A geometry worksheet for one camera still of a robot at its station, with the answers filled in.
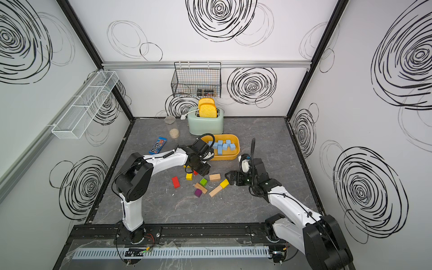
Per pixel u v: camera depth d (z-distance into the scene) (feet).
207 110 3.18
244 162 2.51
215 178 2.92
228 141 3.43
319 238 1.33
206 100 3.25
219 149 3.35
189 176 2.93
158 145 3.44
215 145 2.76
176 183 3.00
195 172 2.65
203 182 2.86
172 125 3.30
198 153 2.47
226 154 3.25
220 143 3.31
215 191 2.83
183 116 3.35
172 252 2.53
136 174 1.61
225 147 3.34
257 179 2.14
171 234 2.47
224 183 2.92
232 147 3.33
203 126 3.42
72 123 2.36
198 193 2.82
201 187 2.84
